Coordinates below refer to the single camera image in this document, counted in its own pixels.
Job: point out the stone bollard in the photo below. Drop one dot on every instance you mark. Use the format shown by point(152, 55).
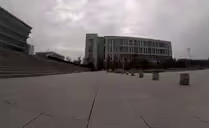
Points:
point(184, 79)
point(155, 76)
point(141, 75)

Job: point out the distant dark building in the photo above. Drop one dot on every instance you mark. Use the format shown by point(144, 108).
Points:
point(198, 62)

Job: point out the dark tiered building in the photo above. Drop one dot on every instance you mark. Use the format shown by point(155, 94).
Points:
point(8, 30)

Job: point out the grey paved plaza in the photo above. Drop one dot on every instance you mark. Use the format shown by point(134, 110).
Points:
point(125, 103)

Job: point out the low flat building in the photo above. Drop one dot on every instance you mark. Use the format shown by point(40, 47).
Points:
point(50, 55)

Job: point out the wide stone stairs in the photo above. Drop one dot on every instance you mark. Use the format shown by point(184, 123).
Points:
point(22, 65)

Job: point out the lattice mast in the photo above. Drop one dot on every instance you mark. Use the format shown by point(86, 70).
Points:
point(188, 53)

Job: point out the white building with glass front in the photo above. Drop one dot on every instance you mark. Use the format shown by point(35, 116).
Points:
point(132, 46)

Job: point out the row of trees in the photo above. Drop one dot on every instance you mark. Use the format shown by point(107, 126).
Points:
point(135, 64)

